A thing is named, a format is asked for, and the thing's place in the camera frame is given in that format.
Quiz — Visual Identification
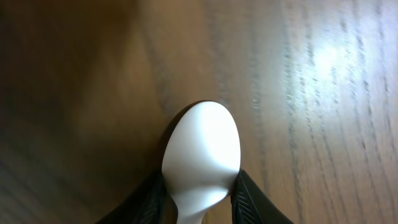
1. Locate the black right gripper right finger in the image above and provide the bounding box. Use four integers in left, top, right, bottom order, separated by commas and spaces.
231, 169, 293, 224

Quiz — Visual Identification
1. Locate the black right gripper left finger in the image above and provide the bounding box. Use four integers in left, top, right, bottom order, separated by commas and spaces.
96, 170, 167, 224

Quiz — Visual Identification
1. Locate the white plastic spoon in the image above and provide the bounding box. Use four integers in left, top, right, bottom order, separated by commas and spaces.
162, 101, 241, 224

